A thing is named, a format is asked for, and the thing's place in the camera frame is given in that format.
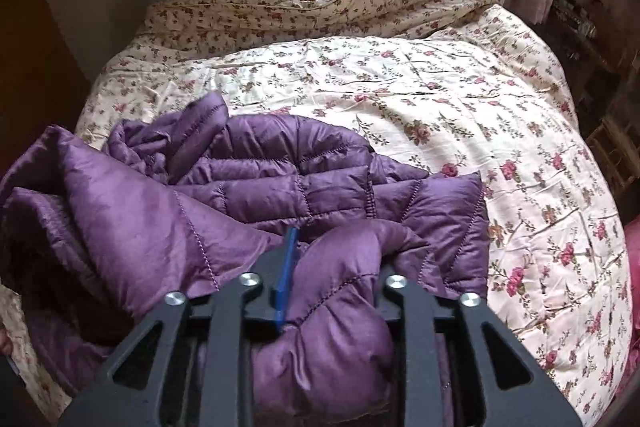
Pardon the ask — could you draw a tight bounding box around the cluttered wooden desk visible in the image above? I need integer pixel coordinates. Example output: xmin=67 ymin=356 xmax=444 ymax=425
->
xmin=542 ymin=0 xmax=640 ymax=75

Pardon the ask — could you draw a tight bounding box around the pink cloth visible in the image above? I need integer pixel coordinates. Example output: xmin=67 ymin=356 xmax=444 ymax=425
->
xmin=614 ymin=214 xmax=640 ymax=408

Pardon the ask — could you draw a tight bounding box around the purple puffer jacket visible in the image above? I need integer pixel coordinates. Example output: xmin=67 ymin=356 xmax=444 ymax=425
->
xmin=0 ymin=92 xmax=491 ymax=427

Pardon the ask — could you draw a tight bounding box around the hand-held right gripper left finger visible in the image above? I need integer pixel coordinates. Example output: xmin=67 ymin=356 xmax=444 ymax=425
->
xmin=57 ymin=227 xmax=301 ymax=427

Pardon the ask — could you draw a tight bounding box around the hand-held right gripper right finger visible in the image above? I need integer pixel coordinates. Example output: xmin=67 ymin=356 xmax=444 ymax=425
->
xmin=376 ymin=268 xmax=583 ymax=427

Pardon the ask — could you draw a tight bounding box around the wooden wardrobe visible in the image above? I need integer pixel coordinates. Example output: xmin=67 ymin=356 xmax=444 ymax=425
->
xmin=0 ymin=0 xmax=91 ymax=168

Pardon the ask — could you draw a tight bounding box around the wooden chair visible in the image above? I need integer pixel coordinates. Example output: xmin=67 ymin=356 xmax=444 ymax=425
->
xmin=585 ymin=112 xmax=640 ymax=202

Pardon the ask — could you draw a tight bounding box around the floral quilt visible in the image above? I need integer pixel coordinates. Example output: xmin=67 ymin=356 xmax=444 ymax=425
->
xmin=0 ymin=0 xmax=633 ymax=427

